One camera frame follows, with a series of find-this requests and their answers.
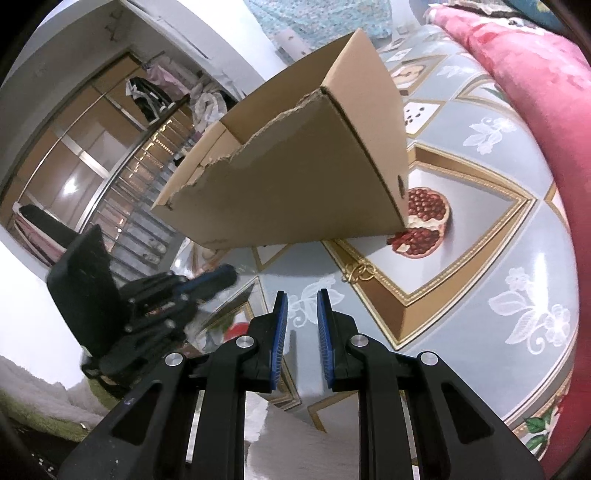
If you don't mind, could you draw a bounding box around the brown cardboard box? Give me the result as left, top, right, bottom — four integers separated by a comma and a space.
151, 28, 410, 251

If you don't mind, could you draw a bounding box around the grey floral tablecloth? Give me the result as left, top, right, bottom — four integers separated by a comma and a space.
171, 23, 579, 437

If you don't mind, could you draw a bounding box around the wooden sliding door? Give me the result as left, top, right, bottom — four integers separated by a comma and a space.
0, 51, 158, 228

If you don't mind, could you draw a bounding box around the green cloth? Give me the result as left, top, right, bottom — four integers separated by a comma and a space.
0, 388, 95, 441

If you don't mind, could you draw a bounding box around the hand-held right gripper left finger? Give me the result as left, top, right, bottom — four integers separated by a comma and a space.
55, 291, 288, 480

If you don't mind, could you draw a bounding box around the pink hanging garment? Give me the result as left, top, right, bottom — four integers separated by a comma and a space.
145, 58, 195, 94

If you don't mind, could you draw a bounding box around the gold butterfly earring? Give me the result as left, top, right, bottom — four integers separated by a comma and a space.
342, 262, 376, 283

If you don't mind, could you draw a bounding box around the white fluffy blanket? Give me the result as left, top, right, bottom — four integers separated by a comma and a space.
0, 354, 118, 428

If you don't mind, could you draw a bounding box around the red floral blanket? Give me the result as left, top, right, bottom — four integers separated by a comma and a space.
424, 4, 591, 472

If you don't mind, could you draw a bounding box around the teal patterned cloth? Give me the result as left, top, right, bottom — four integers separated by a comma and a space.
244, 0, 431, 41

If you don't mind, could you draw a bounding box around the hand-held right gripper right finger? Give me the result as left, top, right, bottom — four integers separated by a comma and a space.
317, 289, 546, 480

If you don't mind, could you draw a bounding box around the pink cloth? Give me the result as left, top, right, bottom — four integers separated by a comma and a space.
11, 212, 66, 267

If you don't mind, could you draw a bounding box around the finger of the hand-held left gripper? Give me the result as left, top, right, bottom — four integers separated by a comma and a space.
120, 265, 238, 306
128, 299, 200, 336

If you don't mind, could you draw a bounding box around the black white hanging garment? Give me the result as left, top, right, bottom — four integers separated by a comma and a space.
124, 76, 174, 123

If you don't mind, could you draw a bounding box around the metal stair railing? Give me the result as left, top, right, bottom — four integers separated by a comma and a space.
76, 99, 219, 278

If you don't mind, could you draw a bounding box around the black padded object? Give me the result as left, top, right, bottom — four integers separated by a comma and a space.
18, 205, 80, 243

